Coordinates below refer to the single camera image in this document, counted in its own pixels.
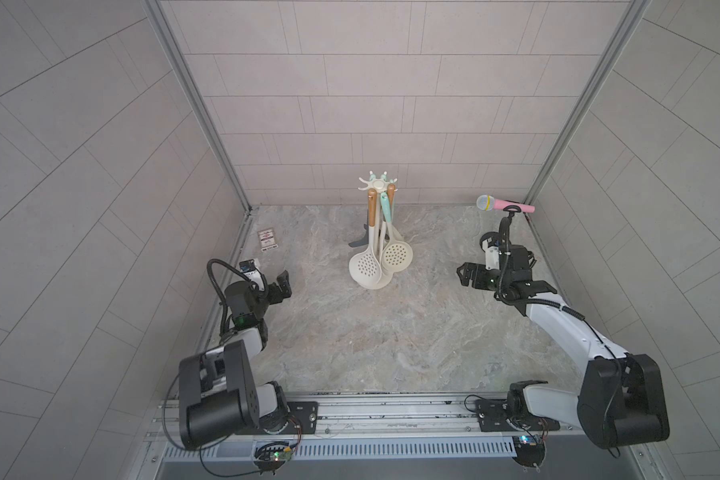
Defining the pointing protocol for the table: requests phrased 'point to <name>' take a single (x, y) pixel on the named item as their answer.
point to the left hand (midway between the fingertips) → (277, 271)
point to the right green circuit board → (529, 450)
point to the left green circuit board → (271, 456)
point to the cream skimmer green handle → (387, 212)
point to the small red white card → (267, 239)
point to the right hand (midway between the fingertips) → (469, 268)
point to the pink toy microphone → (487, 202)
